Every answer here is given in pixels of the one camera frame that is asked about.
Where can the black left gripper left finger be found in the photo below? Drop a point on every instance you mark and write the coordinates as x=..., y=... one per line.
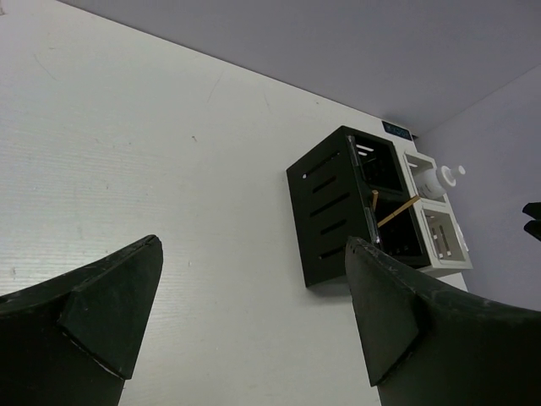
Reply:
x=75, y=339

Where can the gold makeup stick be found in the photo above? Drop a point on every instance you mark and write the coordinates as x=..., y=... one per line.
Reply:
x=375, y=196
x=398, y=211

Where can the white pink teal spray bottle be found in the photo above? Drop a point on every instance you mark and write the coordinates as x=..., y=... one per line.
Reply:
x=435, y=182

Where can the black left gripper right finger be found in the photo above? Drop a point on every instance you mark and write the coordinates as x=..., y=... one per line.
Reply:
x=426, y=342

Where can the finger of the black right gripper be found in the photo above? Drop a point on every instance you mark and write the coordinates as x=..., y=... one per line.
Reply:
x=533, y=227

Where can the black slotted organizer box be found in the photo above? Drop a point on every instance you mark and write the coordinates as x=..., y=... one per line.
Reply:
x=331, y=194

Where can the blue table label right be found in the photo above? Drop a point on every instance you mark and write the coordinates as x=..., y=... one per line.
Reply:
x=398, y=131

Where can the white slotted organizer box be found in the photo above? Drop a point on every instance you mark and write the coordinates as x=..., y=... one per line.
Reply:
x=441, y=234

